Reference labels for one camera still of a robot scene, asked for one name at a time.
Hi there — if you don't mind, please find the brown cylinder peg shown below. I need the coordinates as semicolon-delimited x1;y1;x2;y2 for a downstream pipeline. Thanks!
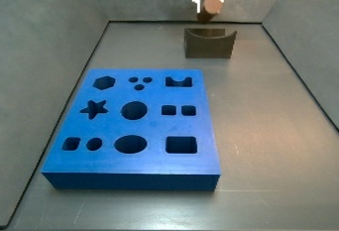
198;0;223;24

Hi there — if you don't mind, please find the dark grey cradle stand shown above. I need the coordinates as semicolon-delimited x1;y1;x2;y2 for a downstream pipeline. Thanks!
185;28;238;58

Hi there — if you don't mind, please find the blue shape sorting block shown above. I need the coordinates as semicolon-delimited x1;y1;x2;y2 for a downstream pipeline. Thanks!
42;68;222;191

